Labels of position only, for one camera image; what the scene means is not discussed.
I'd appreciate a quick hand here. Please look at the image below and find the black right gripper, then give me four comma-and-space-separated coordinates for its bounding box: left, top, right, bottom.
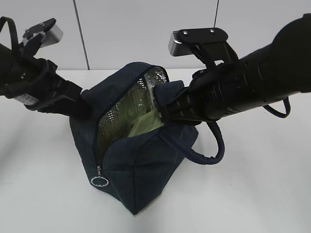
159, 63, 245, 124

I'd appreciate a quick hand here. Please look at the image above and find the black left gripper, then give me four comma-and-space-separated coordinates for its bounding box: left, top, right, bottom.
4, 57, 93, 119

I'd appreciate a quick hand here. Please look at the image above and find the green lid glass food container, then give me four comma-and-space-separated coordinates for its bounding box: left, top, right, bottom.
127, 109, 164, 137

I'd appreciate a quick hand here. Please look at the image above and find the dark blue insulated lunch bag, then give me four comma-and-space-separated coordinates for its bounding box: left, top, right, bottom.
69, 62, 225, 215

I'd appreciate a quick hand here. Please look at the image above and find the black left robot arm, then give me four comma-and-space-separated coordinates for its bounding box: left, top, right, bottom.
0, 45, 93, 120

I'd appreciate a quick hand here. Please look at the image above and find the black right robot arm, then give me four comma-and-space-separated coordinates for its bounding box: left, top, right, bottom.
159, 14, 311, 124

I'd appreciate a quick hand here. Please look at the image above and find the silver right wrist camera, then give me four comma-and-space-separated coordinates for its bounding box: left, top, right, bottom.
168, 28, 238, 69

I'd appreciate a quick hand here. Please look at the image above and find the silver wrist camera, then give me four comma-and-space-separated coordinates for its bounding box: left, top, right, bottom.
168, 28, 238, 69
22, 18, 63, 48

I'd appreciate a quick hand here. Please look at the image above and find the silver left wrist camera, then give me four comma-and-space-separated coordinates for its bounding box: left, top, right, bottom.
22, 18, 63, 48

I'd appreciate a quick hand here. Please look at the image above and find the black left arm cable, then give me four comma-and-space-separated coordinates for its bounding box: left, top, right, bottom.
0, 16, 20, 59

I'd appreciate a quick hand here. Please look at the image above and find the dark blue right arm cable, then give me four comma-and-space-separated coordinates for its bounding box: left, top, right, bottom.
262, 96, 291, 119

